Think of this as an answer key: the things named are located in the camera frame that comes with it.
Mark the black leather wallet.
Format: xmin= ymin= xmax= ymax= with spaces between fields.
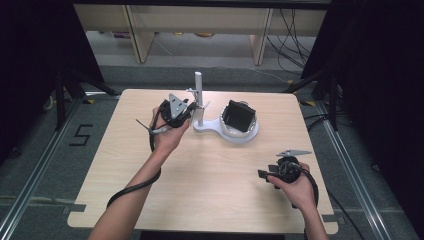
xmin=221 ymin=99 xmax=257 ymax=133

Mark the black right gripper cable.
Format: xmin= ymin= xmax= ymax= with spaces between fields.
xmin=289 ymin=161 xmax=366 ymax=240

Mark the black metal stand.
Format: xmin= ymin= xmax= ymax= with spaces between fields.
xmin=54 ymin=68 xmax=118 ymax=132
xmin=282 ymin=69 xmax=342 ymax=133

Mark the light wooden desk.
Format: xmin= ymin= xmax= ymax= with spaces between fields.
xmin=73 ymin=3 xmax=328 ymax=66

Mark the black cable tie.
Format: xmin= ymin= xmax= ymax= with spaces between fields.
xmin=135 ymin=118 xmax=152 ymax=132

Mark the white stand with round dish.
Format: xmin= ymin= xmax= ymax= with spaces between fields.
xmin=185 ymin=70 xmax=260 ymax=145

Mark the black curtain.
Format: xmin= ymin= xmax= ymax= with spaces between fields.
xmin=0 ymin=0 xmax=105 ymax=165
xmin=300 ymin=0 xmax=424 ymax=232

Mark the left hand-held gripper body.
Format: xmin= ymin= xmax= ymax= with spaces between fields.
xmin=159 ymin=93 xmax=192 ymax=129

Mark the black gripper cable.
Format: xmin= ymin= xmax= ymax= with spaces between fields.
xmin=105 ymin=99 xmax=168 ymax=209
xmin=289 ymin=161 xmax=366 ymax=240

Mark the bundle of black cables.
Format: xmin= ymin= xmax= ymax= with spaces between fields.
xmin=265 ymin=8 xmax=318 ymax=76

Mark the person's right hand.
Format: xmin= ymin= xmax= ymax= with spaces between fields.
xmin=267 ymin=162 xmax=318 ymax=213

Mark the aluminium floor rail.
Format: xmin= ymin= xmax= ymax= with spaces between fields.
xmin=314 ymin=99 xmax=395 ymax=240
xmin=0 ymin=96 xmax=83 ymax=240

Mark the person's left hand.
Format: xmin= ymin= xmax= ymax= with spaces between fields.
xmin=149 ymin=106 xmax=192 ymax=157

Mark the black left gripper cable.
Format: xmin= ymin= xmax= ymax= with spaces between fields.
xmin=105 ymin=99 xmax=168 ymax=209

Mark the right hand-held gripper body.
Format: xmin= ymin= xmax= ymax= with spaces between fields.
xmin=268 ymin=149 xmax=313 ymax=185

